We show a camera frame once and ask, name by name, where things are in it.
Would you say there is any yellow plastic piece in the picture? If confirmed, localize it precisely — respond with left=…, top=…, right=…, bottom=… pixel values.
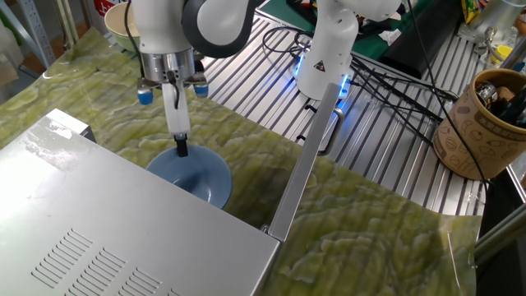
left=491, top=44, right=514, bottom=66

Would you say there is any black coiled cable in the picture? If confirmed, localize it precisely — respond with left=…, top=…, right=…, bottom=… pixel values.
left=261, top=25, right=316, bottom=61

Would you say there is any red and white sign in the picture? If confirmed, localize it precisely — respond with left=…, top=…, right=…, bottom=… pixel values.
left=93, top=0, right=120, bottom=18

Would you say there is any black handled tool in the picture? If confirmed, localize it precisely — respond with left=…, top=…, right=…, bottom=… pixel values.
left=488, top=86, right=526, bottom=127

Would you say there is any long black box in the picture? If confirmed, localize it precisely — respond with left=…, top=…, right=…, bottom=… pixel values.
left=377, top=0, right=465, bottom=80

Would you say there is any black base cable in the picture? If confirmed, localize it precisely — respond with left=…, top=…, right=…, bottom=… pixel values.
left=348, top=53, right=459, bottom=103
left=351, top=61, right=445, bottom=145

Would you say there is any light blue bowl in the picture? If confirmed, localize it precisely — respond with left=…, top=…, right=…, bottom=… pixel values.
left=145, top=144, right=233, bottom=210

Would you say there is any silver camera with blue end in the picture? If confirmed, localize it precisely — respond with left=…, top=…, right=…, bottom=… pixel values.
left=136, top=72, right=210, bottom=106

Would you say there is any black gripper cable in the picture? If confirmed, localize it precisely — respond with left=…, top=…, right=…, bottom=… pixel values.
left=165, top=70, right=182, bottom=110

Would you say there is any brown printed cardboard tub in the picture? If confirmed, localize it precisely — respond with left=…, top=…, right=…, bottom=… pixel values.
left=431, top=67, right=526, bottom=182

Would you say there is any silver tape roll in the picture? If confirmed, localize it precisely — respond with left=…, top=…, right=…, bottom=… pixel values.
left=475, top=80, right=499, bottom=109

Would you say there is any aluminium frame post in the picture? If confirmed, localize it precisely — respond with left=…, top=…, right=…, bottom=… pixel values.
left=473, top=201, right=526, bottom=268

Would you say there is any grey metal shelf rack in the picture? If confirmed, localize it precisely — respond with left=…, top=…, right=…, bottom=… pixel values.
left=0, top=0, right=58, bottom=70

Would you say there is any green marble pattern mat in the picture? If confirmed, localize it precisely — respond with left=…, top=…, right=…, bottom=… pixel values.
left=0, top=26, right=482, bottom=296

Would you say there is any long thin black cable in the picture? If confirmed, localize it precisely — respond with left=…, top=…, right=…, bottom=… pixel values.
left=406, top=0, right=492, bottom=188

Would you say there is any cream and green bowl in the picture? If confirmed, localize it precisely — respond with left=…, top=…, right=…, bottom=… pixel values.
left=104, top=1, right=141, bottom=53

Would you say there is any white paper scrap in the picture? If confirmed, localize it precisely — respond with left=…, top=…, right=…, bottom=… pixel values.
left=377, top=28, right=403, bottom=47

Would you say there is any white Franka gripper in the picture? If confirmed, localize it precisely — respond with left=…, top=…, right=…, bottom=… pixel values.
left=161, top=81, right=192, bottom=159

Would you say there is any black camera cable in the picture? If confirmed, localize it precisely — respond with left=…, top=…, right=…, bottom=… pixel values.
left=124, top=0, right=145, bottom=80

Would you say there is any yellow snack packet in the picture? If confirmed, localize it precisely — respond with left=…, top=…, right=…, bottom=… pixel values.
left=459, top=0, right=482, bottom=25

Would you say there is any silver microwave oven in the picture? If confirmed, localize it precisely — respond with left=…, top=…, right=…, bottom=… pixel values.
left=0, top=81, right=347, bottom=296

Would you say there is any green cloth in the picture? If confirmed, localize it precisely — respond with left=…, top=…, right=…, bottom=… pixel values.
left=258, top=0, right=436, bottom=62

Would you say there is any beige pipe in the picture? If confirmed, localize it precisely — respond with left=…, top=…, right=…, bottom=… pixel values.
left=54, top=0, right=80, bottom=51

